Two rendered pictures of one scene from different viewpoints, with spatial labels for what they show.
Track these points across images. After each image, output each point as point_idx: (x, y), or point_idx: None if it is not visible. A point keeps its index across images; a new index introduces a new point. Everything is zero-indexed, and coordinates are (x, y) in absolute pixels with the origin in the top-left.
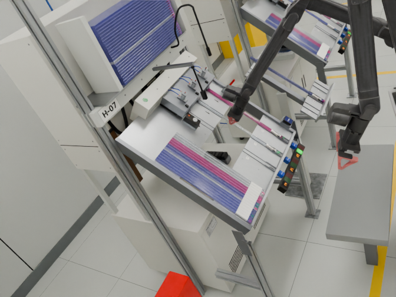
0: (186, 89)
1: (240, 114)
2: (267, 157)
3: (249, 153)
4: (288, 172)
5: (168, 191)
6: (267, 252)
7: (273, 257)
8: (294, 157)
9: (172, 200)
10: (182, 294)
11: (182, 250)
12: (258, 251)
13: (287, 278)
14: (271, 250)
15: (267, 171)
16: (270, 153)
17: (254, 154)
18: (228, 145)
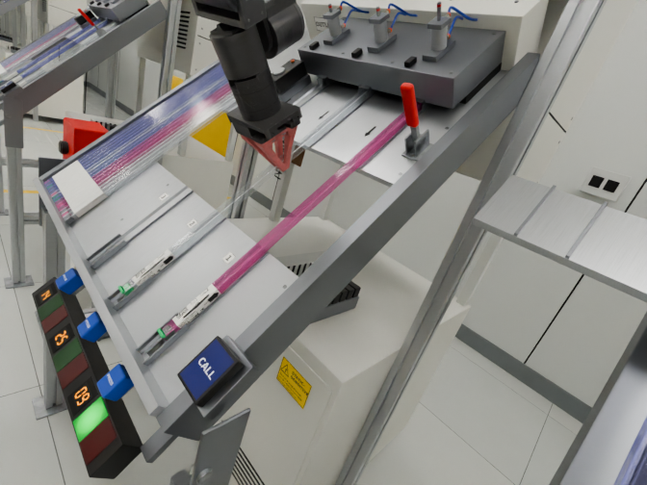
0: (370, 38)
1: (242, 115)
2: (135, 253)
3: (172, 203)
4: (64, 319)
5: (310, 246)
6: (169, 471)
7: (146, 473)
8: (84, 374)
9: (284, 240)
10: (67, 129)
11: None
12: (188, 456)
13: (80, 464)
14: (163, 481)
15: (104, 242)
16: (142, 267)
17: (161, 215)
18: (375, 349)
